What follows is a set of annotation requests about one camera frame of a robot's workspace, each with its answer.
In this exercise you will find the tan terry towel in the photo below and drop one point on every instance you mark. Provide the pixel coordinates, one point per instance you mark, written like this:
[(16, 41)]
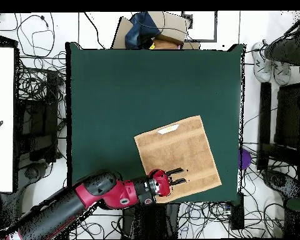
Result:
[(180, 150)]

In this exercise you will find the black panel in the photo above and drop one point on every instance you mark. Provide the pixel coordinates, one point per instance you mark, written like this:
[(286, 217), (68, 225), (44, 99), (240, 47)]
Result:
[(288, 112)]

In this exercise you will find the black power strip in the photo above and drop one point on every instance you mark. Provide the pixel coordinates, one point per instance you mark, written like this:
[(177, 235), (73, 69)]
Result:
[(237, 215)]

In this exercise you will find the black metal rack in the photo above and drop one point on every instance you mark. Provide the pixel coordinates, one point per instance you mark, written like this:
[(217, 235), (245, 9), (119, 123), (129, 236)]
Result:
[(50, 100)]

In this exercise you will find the brown cardboard box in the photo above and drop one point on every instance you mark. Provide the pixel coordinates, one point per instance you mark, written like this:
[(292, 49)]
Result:
[(172, 25)]

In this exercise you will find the dark green table cloth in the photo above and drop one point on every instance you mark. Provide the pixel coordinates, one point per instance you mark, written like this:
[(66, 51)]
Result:
[(140, 87)]

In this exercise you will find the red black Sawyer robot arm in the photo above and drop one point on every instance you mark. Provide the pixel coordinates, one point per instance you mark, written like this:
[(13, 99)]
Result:
[(125, 192)]

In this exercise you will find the black upright bar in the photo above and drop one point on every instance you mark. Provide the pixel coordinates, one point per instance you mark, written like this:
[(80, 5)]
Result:
[(264, 112)]

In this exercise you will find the purple round object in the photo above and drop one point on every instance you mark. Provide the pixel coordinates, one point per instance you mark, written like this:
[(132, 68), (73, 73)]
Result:
[(245, 158)]

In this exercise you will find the grey stand base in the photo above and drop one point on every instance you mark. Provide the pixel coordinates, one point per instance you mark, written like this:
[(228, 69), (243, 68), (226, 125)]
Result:
[(277, 181), (32, 172)]

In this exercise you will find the dark blue garment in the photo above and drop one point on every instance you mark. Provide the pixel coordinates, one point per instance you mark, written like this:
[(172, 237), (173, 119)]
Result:
[(140, 30)]

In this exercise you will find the person's left foot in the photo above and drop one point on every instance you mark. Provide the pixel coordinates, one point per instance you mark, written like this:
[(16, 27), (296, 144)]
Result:
[(282, 73)]

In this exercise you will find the black square floor frame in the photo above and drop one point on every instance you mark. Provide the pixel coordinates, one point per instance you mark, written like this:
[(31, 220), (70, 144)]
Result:
[(215, 25)]

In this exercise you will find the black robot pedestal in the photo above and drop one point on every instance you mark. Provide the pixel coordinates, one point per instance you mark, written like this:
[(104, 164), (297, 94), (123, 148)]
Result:
[(150, 220)]

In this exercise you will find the white board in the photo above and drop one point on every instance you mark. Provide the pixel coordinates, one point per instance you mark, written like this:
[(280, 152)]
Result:
[(1, 100)]

